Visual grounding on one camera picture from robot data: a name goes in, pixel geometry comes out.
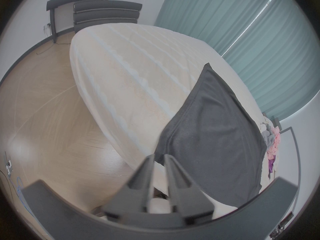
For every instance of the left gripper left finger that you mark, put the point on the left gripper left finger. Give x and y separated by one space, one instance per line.
137 196

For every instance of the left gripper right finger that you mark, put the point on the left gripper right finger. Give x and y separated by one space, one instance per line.
185 199

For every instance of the black T-shirt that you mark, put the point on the black T-shirt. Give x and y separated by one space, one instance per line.
215 139

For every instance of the pile of clothes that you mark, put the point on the pile of clothes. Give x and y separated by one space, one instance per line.
271 144

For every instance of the bed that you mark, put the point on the bed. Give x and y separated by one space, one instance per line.
137 71

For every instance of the grey bedside table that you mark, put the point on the grey bedside table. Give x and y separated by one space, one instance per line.
277 122

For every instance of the blue-green curtain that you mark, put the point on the blue-green curtain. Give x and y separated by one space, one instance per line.
207 16
280 59

